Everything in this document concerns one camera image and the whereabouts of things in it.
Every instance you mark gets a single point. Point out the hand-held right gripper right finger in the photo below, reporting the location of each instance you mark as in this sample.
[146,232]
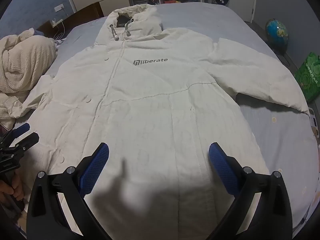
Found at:
[222,165]

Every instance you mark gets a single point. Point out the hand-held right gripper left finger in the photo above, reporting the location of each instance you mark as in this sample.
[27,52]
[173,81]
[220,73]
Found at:
[95,167]

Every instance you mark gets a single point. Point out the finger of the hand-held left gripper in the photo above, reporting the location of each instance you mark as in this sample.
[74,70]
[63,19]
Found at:
[22,129]
[27,140]

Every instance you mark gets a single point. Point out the white hooded coat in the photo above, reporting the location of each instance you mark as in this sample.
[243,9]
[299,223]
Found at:
[150,105]

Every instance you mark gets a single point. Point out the person's left hand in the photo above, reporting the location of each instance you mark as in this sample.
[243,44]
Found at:
[15,188]

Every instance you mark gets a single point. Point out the bed with grey sheet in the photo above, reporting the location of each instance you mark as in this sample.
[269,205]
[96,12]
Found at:
[275,135]

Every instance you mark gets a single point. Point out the cream textured blanket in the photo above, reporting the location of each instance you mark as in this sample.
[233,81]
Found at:
[22,67]

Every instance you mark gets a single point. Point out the green patterned bag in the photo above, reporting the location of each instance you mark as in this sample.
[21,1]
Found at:
[308,77]

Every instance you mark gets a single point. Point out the dark wooden headboard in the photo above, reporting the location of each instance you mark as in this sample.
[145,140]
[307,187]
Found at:
[87,12]

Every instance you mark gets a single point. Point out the blue globe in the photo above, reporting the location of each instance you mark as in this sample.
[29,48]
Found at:
[276,32]

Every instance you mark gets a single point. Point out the white wall socket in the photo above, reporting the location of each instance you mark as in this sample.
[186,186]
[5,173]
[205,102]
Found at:
[59,7]

